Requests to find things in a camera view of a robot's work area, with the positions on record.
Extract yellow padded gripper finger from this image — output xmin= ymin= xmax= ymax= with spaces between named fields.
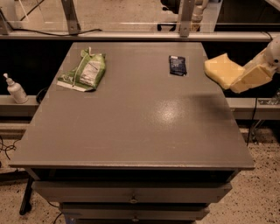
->
xmin=244 ymin=49 xmax=266 ymax=70
xmin=230 ymin=65 xmax=275 ymax=93

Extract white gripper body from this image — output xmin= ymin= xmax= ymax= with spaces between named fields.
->
xmin=264 ymin=36 xmax=280 ymax=73

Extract yellow sponge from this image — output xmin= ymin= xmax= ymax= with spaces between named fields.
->
xmin=204 ymin=53 xmax=245 ymax=89

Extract dark blue rxbar wrapper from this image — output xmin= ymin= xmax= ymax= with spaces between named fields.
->
xmin=169 ymin=55 xmax=187 ymax=76

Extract green chip bag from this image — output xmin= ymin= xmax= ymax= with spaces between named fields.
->
xmin=57 ymin=46 xmax=106 ymax=92

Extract grey lower drawer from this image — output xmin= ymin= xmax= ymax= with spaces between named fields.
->
xmin=59 ymin=203 xmax=209 ymax=221

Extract grey drawer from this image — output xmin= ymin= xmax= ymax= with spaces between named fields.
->
xmin=32 ymin=181 xmax=232 ymax=204
xmin=59 ymin=203 xmax=209 ymax=221

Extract grey upper drawer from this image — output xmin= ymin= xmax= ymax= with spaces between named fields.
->
xmin=32 ymin=181 xmax=232 ymax=204

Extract white pump bottle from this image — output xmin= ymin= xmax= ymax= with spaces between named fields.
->
xmin=3 ymin=73 xmax=28 ymax=104

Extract right metal bracket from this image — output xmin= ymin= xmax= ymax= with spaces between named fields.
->
xmin=179 ymin=0 xmax=194 ymax=38

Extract metal bracket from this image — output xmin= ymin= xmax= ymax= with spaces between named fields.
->
xmin=61 ymin=0 xmax=81 ymax=35
xmin=179 ymin=0 xmax=194 ymax=38

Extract left metal bracket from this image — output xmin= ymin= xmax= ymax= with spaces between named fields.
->
xmin=61 ymin=0 xmax=81 ymax=35

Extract black cable on rail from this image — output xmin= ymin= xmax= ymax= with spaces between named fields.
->
xmin=8 ymin=27 xmax=103 ymax=38

